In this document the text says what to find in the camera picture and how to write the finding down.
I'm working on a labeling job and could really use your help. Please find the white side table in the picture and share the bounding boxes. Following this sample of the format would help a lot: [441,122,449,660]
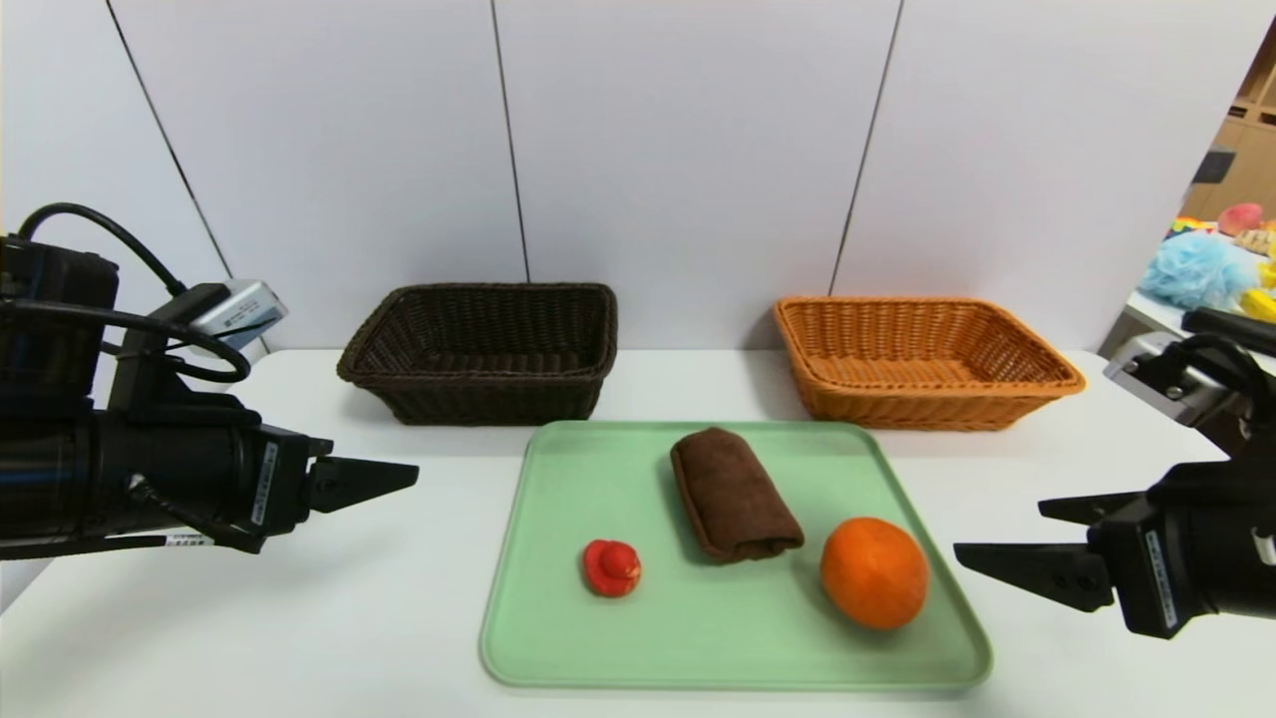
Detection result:
[1122,292,1276,345]

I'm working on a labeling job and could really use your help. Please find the yellow toy item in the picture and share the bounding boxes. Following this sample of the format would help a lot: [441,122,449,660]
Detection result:
[1239,261,1276,322]

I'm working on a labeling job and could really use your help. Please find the blue mesh bath loofah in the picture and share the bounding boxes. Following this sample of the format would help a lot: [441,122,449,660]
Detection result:
[1138,233,1261,310]

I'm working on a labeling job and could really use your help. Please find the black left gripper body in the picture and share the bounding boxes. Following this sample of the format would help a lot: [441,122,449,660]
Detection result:
[92,408,333,555]

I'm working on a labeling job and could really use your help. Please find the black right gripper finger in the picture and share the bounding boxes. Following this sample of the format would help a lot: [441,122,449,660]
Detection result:
[953,540,1116,613]
[1037,491,1148,528]

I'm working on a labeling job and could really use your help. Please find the red rubber duck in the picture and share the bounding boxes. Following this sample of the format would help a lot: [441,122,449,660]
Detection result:
[583,538,643,598]

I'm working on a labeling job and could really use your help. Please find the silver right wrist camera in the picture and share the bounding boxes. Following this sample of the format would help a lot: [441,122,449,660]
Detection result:
[1104,332,1237,425]

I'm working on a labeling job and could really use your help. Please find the wooden shelf cabinet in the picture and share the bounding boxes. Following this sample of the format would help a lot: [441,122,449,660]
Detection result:
[1179,20,1276,222]

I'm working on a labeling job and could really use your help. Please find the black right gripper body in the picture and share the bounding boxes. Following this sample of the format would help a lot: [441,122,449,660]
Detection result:
[1087,459,1276,640]

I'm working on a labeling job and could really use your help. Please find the dark brown wicker basket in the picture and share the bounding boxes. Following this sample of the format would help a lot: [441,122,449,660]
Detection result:
[336,282,619,427]

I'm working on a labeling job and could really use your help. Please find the orange fruit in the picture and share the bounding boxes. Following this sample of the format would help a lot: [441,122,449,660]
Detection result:
[819,516,930,630]

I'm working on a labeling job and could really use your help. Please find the black oblong object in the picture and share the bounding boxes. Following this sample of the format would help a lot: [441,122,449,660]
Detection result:
[1181,307,1276,357]

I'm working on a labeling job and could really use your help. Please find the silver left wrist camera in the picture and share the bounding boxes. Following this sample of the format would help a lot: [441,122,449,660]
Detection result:
[150,279,290,352]

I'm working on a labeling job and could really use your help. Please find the orange wicker basket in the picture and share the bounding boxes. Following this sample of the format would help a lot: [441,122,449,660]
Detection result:
[773,295,1087,432]

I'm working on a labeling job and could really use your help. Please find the brown towel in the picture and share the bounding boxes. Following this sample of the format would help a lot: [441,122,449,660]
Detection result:
[670,427,805,564]

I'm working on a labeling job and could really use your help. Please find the light green plastic tray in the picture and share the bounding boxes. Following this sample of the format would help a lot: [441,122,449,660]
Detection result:
[480,420,993,691]

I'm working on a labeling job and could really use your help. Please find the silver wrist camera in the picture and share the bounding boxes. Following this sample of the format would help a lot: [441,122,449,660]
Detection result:
[150,279,290,352]
[1104,332,1237,425]

